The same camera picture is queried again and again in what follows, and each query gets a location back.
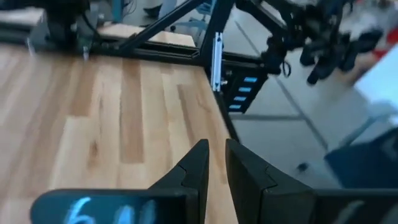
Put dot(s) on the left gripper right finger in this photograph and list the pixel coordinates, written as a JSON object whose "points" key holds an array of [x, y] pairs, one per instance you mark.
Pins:
{"points": [[273, 205]]}

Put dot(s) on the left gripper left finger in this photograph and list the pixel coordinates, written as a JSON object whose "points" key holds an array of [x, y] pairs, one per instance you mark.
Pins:
{"points": [[174, 205]]}

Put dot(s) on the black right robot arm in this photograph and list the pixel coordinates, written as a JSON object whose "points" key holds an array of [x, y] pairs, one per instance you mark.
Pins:
{"points": [[62, 28]]}

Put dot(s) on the dark blue object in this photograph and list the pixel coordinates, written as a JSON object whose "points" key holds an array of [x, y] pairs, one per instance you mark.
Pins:
{"points": [[367, 161]]}

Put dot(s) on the black hub with blue lights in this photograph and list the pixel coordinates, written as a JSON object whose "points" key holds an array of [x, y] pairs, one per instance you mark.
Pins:
{"points": [[233, 93]]}

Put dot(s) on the red object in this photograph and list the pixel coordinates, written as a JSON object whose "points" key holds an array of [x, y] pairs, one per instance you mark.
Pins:
{"points": [[388, 40]]}

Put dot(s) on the silver metal bracket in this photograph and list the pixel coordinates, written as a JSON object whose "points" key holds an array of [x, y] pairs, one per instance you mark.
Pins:
{"points": [[216, 62]]}

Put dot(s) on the black aluminium table frame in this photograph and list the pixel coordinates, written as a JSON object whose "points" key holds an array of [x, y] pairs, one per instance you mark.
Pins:
{"points": [[155, 51]]}

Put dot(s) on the blue-grey metal table frame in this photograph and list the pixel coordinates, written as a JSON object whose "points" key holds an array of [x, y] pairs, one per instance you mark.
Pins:
{"points": [[117, 9]]}

